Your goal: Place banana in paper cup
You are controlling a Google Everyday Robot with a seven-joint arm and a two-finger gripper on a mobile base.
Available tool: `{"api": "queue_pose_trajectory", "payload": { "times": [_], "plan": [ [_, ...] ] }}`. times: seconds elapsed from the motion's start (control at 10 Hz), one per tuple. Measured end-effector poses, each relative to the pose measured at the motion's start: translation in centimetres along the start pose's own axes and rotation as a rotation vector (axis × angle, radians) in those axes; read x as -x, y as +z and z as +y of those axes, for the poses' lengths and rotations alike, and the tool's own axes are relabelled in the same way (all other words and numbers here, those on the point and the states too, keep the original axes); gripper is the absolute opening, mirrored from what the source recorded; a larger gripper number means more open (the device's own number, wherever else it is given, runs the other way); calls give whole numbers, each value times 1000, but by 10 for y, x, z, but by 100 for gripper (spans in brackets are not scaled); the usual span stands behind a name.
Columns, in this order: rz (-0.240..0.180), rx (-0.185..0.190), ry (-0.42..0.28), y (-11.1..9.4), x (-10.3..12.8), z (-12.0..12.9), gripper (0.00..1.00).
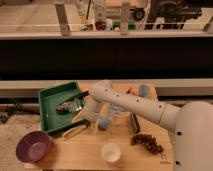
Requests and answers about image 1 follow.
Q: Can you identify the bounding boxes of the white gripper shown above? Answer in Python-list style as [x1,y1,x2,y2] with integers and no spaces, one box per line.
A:
[71,99,102,135]

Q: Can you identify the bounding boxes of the yellow banana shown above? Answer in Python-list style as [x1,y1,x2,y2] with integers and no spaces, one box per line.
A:
[62,125,87,139]

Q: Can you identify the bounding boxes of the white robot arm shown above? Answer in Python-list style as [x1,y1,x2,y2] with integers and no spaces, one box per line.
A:
[80,80,213,171]

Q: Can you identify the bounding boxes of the white paper cup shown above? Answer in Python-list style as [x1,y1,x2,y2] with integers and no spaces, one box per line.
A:
[101,143,122,163]

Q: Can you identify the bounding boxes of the blue cup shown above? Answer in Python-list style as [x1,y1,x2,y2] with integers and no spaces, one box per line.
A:
[139,85,150,97]

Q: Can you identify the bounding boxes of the grey blue cloth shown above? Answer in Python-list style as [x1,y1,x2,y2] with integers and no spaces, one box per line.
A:
[108,104,126,119]

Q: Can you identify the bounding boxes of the green plastic tray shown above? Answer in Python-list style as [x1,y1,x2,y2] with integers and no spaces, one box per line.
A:
[38,81,86,135]

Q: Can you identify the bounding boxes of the wooden board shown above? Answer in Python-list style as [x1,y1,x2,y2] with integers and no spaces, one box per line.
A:
[24,82,175,171]

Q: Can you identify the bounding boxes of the purple bowl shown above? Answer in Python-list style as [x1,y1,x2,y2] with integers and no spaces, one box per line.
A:
[16,131,51,163]

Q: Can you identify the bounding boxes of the bunch of dark grapes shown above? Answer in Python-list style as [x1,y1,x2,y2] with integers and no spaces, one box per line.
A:
[131,134,164,155]

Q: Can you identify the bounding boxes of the black handled metal spoon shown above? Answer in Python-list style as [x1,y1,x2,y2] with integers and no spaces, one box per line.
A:
[55,91,89,114]

